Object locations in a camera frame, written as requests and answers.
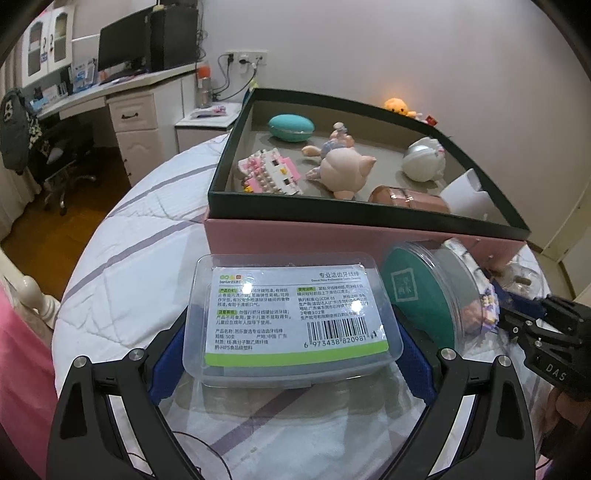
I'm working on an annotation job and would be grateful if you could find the pink block toy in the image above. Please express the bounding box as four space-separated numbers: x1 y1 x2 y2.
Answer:
236 148 304 196

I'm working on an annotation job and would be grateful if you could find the orange cap water bottle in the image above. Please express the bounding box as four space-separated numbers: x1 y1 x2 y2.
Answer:
197 62 213 110

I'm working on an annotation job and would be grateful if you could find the pink box with black rim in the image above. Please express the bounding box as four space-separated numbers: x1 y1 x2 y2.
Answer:
204 88 531 274

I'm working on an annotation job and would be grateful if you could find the white glass-door cabinet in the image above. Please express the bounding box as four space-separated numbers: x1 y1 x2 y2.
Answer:
20 4 75 87

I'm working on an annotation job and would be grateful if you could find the rose gold perfume bottle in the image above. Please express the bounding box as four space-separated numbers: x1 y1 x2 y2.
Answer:
368 185 451 214

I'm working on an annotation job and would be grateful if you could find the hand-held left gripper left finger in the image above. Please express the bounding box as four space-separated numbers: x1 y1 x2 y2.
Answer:
46 318 205 480

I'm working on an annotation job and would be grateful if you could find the teal round case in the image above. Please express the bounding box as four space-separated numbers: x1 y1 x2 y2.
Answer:
268 114 317 142

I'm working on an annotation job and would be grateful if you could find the black office chair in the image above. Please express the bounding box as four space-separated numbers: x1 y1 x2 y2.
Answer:
27 117 100 216

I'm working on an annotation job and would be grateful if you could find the white nightstand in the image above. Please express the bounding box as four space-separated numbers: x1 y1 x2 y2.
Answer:
174 103 243 156

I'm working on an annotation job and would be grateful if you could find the black computer tower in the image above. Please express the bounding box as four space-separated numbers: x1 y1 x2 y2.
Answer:
148 6 201 73

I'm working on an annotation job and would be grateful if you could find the white round figurine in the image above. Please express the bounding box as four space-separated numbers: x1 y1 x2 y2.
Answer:
401 137 447 182

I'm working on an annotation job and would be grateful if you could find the pink blanket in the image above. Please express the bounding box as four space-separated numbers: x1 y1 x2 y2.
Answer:
0 291 62 480

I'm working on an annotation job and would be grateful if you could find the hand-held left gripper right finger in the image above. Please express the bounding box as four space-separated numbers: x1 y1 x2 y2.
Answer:
399 323 539 480

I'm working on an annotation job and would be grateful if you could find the white desk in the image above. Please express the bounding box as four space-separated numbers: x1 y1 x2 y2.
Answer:
34 61 200 186

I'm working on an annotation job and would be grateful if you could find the person's right hand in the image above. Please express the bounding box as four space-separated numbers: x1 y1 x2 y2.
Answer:
538 387 591 462

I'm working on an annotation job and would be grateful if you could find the clear glass bottle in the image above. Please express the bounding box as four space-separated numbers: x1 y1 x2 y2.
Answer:
501 258 542 297

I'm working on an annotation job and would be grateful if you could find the blue box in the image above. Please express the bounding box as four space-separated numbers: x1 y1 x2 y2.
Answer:
71 59 99 91

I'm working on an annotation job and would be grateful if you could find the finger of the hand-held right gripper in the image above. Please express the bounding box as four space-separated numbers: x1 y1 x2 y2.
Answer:
501 315 575 346
491 281 561 320

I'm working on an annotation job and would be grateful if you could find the white charger plug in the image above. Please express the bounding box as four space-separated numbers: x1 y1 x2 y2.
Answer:
440 168 493 218

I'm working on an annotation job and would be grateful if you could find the white bed frame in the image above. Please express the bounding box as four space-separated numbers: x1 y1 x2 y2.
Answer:
0 249 62 329

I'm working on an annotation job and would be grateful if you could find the thin black cable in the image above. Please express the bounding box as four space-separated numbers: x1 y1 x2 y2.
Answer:
129 429 223 480

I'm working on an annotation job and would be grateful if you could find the clear plastic floss box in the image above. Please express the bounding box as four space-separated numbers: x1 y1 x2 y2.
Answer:
182 252 405 387

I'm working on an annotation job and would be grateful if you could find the white wall socket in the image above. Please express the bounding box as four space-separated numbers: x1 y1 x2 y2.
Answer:
226 49 268 66

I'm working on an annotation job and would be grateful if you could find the pink pig figurine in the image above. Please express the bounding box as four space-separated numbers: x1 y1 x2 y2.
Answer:
302 122 378 202

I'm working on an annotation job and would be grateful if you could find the yellow octopus plush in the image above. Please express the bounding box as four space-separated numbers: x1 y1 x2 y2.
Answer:
383 97 417 119

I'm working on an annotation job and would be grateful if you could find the clear jar with green lid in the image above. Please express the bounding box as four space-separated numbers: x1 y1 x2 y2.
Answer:
380 239 486 357

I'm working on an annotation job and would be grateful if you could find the grey jacket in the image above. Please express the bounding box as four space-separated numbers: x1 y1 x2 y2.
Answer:
0 88 41 175

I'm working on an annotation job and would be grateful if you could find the black computer monitor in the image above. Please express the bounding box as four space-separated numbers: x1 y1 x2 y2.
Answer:
97 6 153 75

